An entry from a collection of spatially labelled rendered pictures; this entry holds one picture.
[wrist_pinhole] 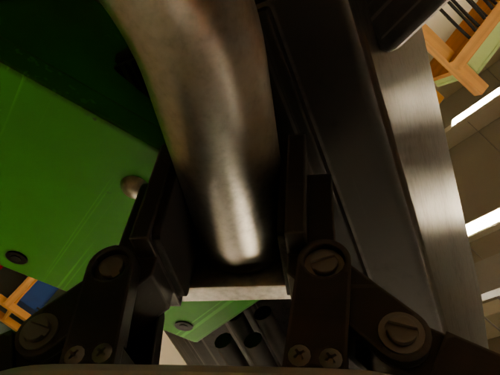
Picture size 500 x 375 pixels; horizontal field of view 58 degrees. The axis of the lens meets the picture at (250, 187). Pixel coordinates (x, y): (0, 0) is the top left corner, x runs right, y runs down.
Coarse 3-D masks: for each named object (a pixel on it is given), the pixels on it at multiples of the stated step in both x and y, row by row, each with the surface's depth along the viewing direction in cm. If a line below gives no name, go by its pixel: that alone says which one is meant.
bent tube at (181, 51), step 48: (144, 0) 8; (192, 0) 8; (240, 0) 9; (144, 48) 9; (192, 48) 9; (240, 48) 9; (192, 96) 10; (240, 96) 10; (192, 144) 11; (240, 144) 11; (192, 192) 12; (240, 192) 12; (240, 240) 13; (192, 288) 14; (240, 288) 14
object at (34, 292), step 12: (24, 288) 470; (36, 288) 483; (48, 288) 490; (0, 300) 456; (12, 300) 459; (24, 300) 470; (36, 300) 477; (48, 300) 522; (0, 312) 489; (12, 312) 462; (24, 312) 463; (12, 324) 490
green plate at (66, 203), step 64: (0, 0) 17; (64, 0) 19; (0, 64) 14; (64, 64) 17; (0, 128) 15; (64, 128) 15; (128, 128) 15; (0, 192) 18; (64, 192) 17; (0, 256) 21; (64, 256) 20; (192, 320) 23
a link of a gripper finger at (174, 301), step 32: (160, 160) 13; (160, 192) 12; (128, 224) 13; (160, 224) 12; (192, 224) 14; (160, 256) 12; (192, 256) 14; (160, 288) 12; (32, 320) 11; (64, 320) 11; (32, 352) 10
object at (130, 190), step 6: (126, 180) 16; (132, 180) 16; (138, 180) 16; (144, 180) 17; (126, 186) 16; (132, 186) 16; (138, 186) 16; (126, 192) 17; (132, 192) 16; (132, 198) 17
